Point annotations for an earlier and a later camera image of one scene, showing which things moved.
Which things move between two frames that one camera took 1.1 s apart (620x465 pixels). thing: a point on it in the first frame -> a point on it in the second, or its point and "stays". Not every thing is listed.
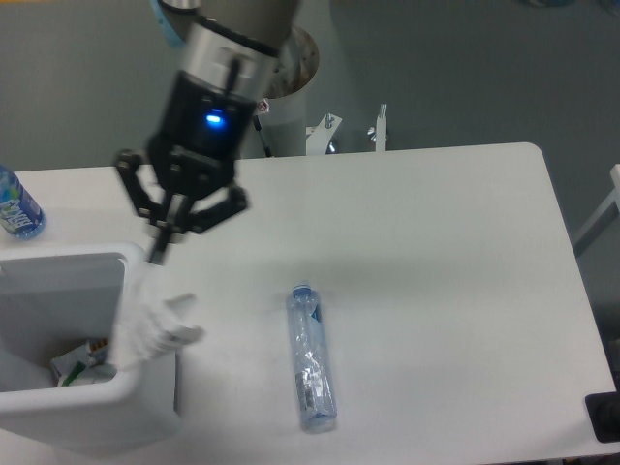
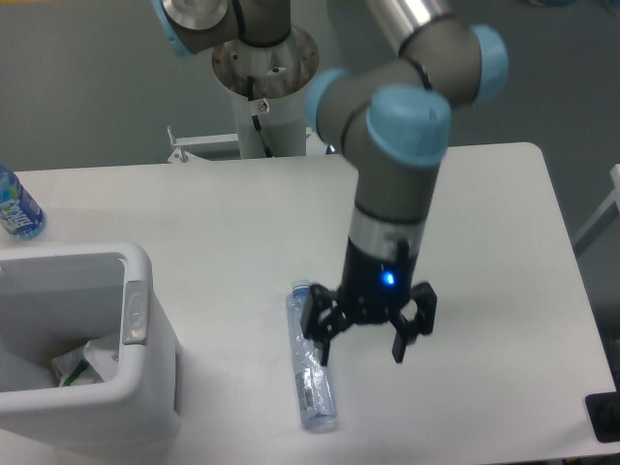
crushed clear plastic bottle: [313, 372] stays
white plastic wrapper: [145, 326] -> [103, 354]
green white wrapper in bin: [83, 364] stays
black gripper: [196, 140] -> [374, 290]
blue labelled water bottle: [19, 214] stays
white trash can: [54, 298] stays
